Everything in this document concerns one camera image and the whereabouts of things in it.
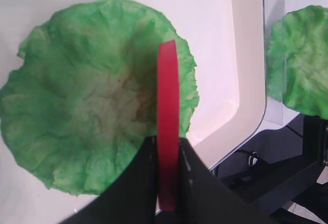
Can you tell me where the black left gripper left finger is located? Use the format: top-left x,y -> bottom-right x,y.
61,136 -> 157,223

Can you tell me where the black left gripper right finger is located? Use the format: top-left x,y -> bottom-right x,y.
178,138 -> 276,224

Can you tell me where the red tomato slice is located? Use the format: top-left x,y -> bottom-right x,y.
157,40 -> 180,211

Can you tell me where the green lettuce leaf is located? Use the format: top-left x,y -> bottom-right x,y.
266,5 -> 327,119
1,0 -> 199,195

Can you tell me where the green lettuce leaf in holder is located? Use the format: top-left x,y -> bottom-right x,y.
266,5 -> 327,119

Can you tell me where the white rectangular tray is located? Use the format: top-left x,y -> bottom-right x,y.
1,0 -> 265,223

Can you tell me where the black camera stand frame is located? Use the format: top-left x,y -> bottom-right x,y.
212,114 -> 327,215

